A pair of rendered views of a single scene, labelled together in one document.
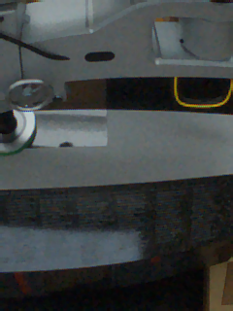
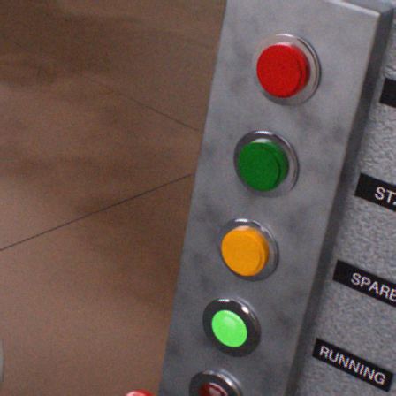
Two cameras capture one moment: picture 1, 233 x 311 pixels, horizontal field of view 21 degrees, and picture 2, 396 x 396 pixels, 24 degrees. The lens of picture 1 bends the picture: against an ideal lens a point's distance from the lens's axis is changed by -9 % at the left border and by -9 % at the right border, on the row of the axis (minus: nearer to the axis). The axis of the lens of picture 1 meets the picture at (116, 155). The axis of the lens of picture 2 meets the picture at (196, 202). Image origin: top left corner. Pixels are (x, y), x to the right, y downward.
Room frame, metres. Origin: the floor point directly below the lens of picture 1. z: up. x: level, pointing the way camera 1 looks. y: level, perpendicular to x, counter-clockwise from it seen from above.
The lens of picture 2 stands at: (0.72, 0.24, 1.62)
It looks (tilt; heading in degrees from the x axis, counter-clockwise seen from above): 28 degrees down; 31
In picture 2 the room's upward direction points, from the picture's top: 10 degrees clockwise
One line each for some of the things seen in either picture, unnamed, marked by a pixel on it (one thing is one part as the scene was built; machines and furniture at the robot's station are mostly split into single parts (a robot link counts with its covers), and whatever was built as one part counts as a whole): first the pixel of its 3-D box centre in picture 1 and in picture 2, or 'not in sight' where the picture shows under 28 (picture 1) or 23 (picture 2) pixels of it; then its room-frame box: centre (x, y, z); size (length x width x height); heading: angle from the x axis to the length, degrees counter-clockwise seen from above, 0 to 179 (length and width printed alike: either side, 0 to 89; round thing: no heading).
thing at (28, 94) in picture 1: (29, 86); not in sight; (1.12, 0.25, 1.19); 0.15 x 0.10 x 0.15; 94
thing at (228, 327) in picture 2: not in sight; (231, 326); (1.10, 0.44, 1.32); 0.02 x 0.01 x 0.02; 94
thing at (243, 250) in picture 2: not in sight; (246, 250); (1.10, 0.44, 1.37); 0.03 x 0.01 x 0.03; 94
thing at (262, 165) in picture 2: not in sight; (263, 164); (1.10, 0.44, 1.42); 0.03 x 0.01 x 0.03; 94
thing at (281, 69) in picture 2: not in sight; (283, 70); (1.10, 0.44, 1.47); 0.03 x 0.01 x 0.03; 94
